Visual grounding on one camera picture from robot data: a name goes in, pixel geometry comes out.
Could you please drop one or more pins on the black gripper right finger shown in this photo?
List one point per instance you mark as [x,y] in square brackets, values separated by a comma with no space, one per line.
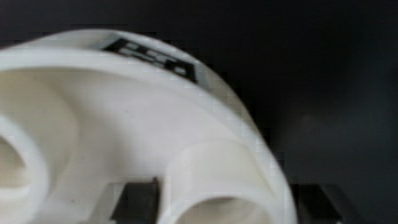
[322,204]

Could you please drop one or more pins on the white round stool seat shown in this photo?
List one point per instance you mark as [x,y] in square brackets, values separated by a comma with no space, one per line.
[120,113]

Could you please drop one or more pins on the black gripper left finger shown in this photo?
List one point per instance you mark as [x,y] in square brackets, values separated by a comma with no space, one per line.
[136,210]

